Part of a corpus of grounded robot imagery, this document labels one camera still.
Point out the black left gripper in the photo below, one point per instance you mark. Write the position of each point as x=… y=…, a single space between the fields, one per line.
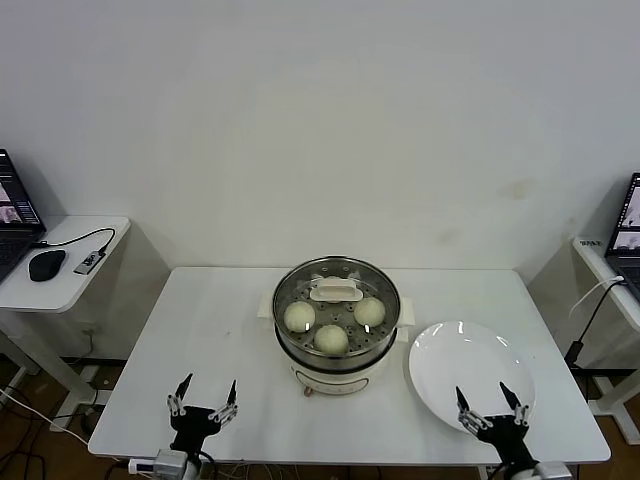
x=195 y=425

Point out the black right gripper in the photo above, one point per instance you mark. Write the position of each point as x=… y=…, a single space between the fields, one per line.
x=505 y=435

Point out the glass pot lid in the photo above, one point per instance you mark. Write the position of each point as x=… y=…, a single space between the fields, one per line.
x=345 y=280

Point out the stainless steel steamer basket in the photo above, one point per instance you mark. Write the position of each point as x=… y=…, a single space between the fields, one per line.
x=395 y=320

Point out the white round plate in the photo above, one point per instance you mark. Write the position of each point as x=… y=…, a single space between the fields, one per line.
x=450 y=370

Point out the grey power strip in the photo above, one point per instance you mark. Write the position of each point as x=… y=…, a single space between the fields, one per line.
x=96 y=375

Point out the cream electric cooker pot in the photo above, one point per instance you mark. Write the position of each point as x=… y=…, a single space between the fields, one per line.
x=340 y=377

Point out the black computer mouse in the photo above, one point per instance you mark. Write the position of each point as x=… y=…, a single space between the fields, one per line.
x=46 y=265

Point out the black open laptop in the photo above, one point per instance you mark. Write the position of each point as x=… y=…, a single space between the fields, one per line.
x=627 y=240
x=15 y=210

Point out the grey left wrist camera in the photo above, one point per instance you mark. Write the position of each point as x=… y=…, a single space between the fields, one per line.
x=170 y=462

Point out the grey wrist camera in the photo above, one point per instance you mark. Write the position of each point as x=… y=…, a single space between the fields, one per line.
x=552 y=471
x=170 y=462

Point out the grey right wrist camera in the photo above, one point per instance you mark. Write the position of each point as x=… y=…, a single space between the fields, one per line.
x=552 y=471

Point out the white wall socket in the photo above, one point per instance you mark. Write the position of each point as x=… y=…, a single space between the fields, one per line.
x=90 y=330

